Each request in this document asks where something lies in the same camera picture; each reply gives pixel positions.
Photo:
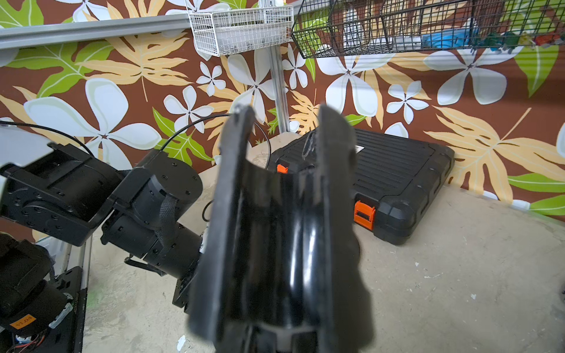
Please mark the black plastic tool case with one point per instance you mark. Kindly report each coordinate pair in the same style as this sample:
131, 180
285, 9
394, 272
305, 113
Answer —
383, 183

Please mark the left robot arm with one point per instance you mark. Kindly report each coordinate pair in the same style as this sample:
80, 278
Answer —
68, 194

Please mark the black wire basket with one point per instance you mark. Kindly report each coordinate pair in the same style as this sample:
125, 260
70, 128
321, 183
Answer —
352, 28

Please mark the blue object in basket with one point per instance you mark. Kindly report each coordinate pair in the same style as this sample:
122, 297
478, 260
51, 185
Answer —
449, 39

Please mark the white wire basket left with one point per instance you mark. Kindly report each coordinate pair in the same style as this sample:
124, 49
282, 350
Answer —
222, 33

